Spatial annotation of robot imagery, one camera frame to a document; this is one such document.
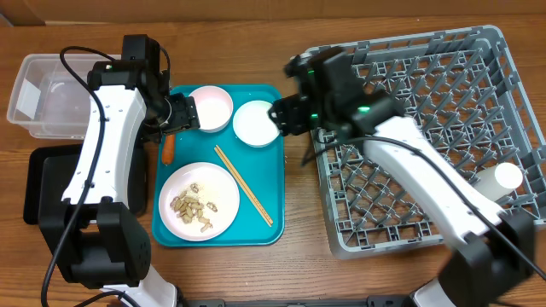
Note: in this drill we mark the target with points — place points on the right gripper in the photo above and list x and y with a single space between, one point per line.
296 116

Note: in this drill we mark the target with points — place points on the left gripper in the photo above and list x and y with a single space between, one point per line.
185 112

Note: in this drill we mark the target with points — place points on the pink bowl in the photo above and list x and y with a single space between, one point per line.
214 107

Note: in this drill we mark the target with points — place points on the white bowl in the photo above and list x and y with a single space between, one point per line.
253 126

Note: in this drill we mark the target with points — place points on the pink plate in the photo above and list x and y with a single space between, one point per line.
219 185

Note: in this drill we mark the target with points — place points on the peanut pile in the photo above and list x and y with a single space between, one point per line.
192 205

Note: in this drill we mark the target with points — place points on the white cup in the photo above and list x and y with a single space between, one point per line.
499 180

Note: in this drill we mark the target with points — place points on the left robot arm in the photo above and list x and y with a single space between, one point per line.
94 237

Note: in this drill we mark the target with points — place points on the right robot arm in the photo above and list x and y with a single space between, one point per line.
491 251

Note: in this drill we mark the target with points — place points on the grey dishwasher rack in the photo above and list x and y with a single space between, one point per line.
463 90

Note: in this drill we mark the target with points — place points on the orange carrot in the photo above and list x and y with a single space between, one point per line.
168 151

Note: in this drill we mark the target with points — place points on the teal serving tray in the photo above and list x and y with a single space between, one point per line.
263 170

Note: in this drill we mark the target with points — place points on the clear plastic bin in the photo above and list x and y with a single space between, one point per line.
47 100

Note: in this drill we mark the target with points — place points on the black plastic tray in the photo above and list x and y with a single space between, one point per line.
51 170

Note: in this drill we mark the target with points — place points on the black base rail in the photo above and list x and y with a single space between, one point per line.
294 302

